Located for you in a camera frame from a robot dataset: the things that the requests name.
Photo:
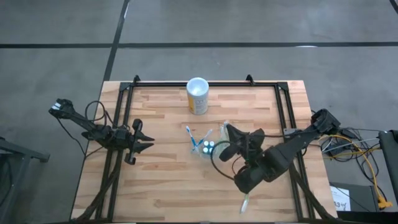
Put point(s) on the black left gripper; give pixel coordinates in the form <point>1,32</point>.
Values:
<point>129,138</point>

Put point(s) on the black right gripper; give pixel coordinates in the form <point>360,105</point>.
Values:
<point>253,146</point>

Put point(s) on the blue white toothbrush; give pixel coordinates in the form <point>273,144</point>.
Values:
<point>205,137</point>
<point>192,138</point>

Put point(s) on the clear acrylic organizer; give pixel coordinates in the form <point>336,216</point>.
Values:
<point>199,154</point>

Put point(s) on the white wipes canister yellow label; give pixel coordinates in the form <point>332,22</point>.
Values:
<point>197,93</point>

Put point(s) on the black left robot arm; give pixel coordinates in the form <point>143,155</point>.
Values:
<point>81,121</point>

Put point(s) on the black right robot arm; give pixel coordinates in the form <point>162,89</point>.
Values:
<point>292,146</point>

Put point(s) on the black power brick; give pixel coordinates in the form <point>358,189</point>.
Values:
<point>347,133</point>

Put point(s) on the white paper sheet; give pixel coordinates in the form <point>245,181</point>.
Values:
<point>339,196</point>

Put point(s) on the black metal stand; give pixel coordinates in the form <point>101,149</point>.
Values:
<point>18,152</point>

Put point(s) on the black flat case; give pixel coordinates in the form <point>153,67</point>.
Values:
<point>363,196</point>

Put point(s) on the black aluminium rig frame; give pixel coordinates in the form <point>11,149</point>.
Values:
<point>202,84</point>

